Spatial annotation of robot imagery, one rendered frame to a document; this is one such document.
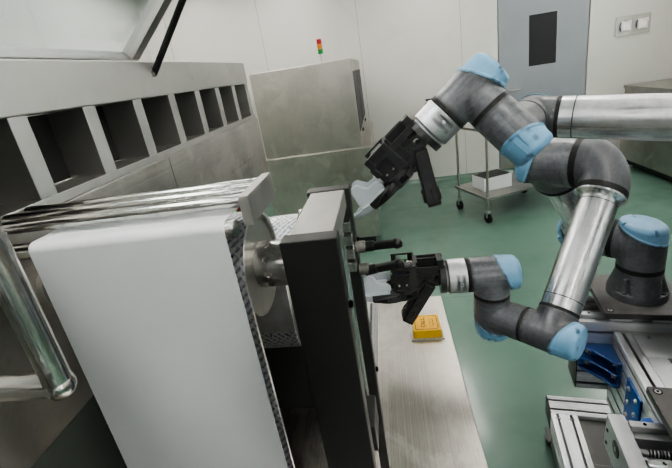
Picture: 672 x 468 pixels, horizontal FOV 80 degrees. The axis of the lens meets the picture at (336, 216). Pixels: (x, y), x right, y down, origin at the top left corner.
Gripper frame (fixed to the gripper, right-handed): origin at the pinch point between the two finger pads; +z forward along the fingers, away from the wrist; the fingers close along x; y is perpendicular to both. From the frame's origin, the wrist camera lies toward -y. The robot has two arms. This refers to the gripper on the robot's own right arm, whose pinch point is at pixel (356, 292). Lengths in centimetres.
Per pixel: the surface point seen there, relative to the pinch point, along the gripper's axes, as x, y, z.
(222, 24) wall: -443, 122, 172
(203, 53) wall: -443, 94, 205
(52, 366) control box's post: 62, 34, 11
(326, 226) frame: 46, 35, -4
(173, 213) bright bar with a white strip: 38, 35, 14
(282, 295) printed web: 24.4, 15.2, 8.7
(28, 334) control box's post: 62, 36, 11
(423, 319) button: -11.2, -16.6, -15.1
